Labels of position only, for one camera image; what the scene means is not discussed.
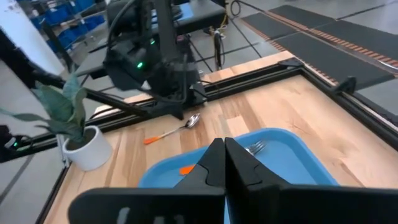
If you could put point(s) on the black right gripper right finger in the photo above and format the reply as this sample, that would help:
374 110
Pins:
280 205

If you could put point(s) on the black floor mat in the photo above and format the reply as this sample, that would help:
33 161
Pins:
267 25
301 15
363 37
335 62

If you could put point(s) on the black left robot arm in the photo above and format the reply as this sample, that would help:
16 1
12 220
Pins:
168 46

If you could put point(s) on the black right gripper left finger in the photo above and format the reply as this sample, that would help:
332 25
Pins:
174 205

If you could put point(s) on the blue storage bin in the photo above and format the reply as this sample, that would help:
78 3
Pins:
73 35
59 14

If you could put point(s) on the blue plastic tray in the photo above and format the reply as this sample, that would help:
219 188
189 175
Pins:
289 165

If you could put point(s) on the long black table frame rail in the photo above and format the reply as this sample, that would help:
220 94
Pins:
51 202
373 115

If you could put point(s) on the small black rail bracket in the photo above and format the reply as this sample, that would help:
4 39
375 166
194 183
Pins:
345 85

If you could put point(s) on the white pot with green plant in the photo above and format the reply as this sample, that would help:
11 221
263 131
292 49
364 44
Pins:
90 155

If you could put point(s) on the black device with green light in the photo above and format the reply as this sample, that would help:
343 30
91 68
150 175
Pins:
12 146

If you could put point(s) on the short black table frame rail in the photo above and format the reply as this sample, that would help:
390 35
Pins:
248 82

